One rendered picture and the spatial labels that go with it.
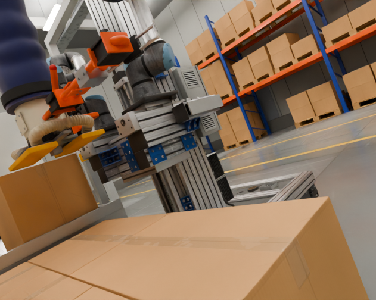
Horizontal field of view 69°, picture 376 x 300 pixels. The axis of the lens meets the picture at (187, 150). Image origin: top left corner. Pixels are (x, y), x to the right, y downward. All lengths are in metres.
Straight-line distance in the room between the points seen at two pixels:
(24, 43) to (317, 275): 1.19
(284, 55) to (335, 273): 7.70
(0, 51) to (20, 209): 0.74
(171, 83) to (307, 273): 1.44
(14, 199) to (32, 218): 0.13
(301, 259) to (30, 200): 1.32
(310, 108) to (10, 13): 7.41
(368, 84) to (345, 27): 1.41
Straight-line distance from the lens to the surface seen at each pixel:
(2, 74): 1.25
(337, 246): 0.68
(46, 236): 1.57
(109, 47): 0.70
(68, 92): 0.94
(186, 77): 1.82
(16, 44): 1.27
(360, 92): 7.72
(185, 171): 1.65
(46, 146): 1.06
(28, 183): 1.60
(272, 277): 0.48
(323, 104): 7.95
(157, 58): 1.40
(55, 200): 1.62
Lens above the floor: 0.77
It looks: 1 degrees down
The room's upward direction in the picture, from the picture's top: 22 degrees counter-clockwise
